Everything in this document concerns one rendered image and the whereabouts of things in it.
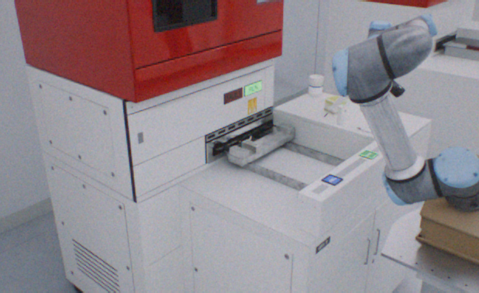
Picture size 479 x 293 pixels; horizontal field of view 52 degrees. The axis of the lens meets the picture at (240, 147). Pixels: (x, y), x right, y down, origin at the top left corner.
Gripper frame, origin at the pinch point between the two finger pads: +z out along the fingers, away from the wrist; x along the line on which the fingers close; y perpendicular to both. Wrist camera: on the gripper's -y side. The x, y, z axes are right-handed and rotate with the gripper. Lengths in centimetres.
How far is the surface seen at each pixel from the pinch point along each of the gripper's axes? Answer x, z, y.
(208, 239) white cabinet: 46, 48, 42
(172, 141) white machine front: 47, 10, 59
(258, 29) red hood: 2, -26, 54
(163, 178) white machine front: 53, 24, 59
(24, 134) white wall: 38, 53, 207
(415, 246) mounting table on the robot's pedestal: 23.4, 28.7, -29.9
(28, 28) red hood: 66, -28, 120
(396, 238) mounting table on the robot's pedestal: 23.3, 28.7, -23.5
